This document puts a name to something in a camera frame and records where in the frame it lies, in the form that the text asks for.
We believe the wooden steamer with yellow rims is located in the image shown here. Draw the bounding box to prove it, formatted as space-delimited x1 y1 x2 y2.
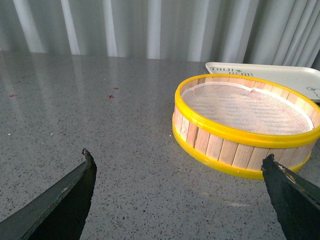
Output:
172 73 320 180

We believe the white rectangular tray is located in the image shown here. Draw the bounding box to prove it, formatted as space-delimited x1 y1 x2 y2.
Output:
205 62 320 104

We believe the white steamer liner cloth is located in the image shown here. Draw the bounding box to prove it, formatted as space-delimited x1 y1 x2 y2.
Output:
181 82 315 135

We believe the grey pleated curtain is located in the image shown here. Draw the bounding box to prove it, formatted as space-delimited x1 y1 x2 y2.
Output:
0 0 320 69

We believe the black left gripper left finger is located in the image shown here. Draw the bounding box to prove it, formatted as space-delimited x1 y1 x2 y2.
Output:
0 148 97 240

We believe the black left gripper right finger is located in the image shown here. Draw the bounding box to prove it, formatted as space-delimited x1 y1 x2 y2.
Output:
261 153 320 240

